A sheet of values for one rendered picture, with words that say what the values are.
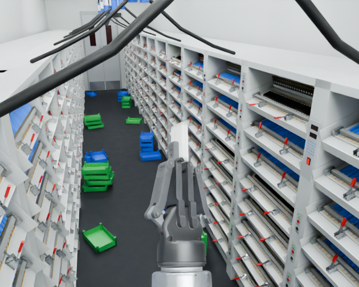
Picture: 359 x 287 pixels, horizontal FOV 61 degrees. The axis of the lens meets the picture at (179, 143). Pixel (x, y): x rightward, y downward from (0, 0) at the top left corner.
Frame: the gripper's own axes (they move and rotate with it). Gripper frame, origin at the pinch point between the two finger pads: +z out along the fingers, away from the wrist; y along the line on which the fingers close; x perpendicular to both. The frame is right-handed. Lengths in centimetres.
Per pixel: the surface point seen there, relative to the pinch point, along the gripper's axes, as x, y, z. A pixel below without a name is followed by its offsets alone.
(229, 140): 97, -138, 66
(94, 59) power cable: 10.7, 12.4, 17.8
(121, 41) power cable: 6.3, 9.3, 21.1
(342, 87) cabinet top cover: -3, -81, 42
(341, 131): 5, -95, 30
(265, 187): 72, -139, 25
